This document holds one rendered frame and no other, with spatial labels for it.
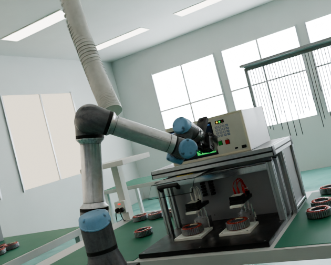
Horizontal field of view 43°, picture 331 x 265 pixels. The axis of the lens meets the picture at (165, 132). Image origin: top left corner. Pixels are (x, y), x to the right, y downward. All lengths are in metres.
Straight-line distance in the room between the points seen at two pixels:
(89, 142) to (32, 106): 6.14
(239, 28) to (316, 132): 2.51
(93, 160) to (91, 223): 0.27
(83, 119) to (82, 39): 1.95
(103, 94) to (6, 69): 4.57
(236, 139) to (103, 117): 0.78
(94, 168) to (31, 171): 5.80
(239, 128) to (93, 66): 1.63
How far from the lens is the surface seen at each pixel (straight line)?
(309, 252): 1.72
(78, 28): 3.54
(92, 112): 1.59
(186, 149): 1.61
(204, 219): 2.24
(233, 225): 1.99
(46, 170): 7.70
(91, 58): 3.43
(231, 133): 2.10
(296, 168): 2.44
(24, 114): 7.63
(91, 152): 1.70
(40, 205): 7.51
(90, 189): 1.70
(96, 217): 1.56
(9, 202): 7.10
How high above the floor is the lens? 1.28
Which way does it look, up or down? 1 degrees up
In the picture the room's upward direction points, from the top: 14 degrees counter-clockwise
